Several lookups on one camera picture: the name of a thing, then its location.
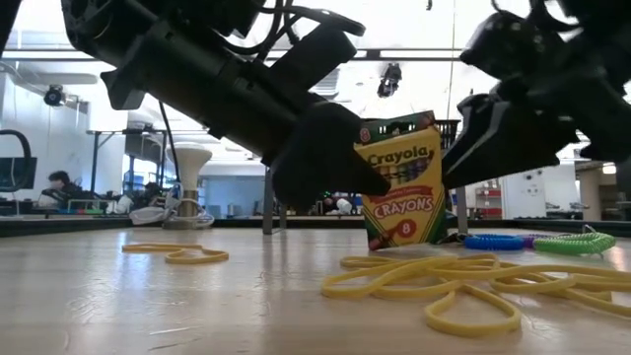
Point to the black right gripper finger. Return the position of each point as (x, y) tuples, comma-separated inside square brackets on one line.
[(512, 143), (467, 104)]

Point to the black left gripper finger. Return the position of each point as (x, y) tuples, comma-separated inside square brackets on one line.
[(320, 163)]

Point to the yellow green crayon box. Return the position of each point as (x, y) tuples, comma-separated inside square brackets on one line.
[(409, 207)]

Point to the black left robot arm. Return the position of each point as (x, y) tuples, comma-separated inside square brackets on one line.
[(98, 20)]

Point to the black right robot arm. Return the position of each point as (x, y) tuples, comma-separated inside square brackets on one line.
[(601, 15)]

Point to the black slotted plastic basket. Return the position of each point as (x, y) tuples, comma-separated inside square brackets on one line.
[(448, 133)]

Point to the white square pillar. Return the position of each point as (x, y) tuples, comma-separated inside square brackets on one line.
[(527, 197)]

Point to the red storage rack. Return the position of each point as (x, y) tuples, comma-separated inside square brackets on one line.
[(488, 197)]

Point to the white mushroom table lamp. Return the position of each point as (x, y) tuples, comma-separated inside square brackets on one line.
[(189, 158)]

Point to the beige cabinet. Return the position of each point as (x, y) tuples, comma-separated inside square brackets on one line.
[(589, 197)]

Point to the black overhead crossbeam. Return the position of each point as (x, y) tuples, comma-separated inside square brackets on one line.
[(374, 53)]

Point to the person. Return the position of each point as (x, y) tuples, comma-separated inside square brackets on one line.
[(59, 181), (150, 190)]

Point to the black metal stand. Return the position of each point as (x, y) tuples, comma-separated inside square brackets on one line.
[(94, 158)]

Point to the black ceiling spotlight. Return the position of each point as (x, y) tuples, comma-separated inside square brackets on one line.
[(53, 96)]

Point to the black arched device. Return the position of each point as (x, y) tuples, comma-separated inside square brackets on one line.
[(17, 172)]

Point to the black overhead camera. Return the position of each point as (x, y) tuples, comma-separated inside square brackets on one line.
[(389, 81)]

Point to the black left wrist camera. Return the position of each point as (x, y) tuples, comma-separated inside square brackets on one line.
[(315, 64)]

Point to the black aluminium extrusion frame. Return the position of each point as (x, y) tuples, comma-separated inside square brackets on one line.
[(74, 226)]

